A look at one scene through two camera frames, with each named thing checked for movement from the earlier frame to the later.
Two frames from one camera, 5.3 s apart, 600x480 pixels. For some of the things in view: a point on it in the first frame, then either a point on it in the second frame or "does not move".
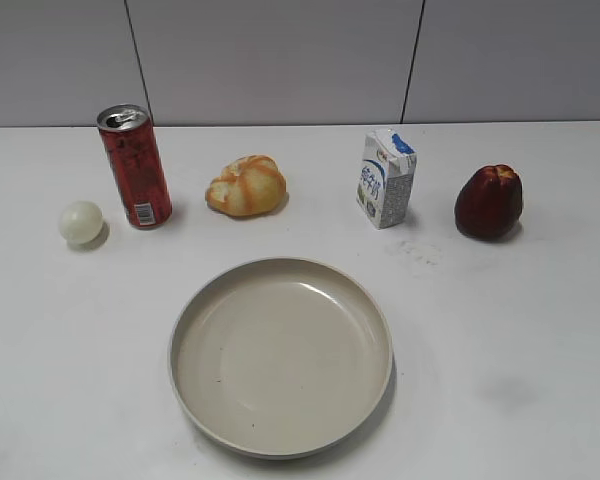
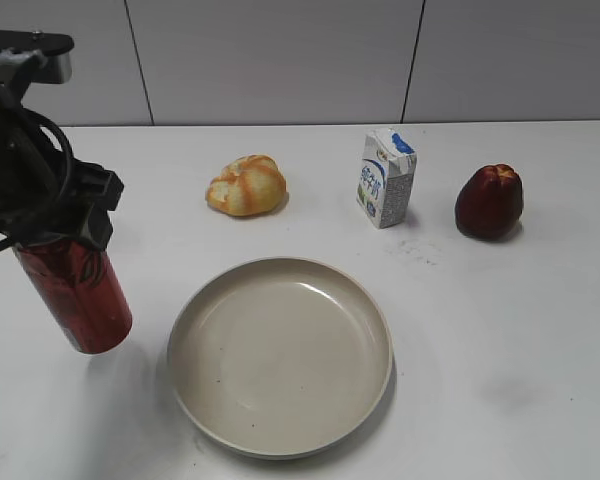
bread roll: (248, 186) does not move
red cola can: (129, 133) -> (83, 290)
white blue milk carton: (386, 176) does not move
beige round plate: (282, 358) does not move
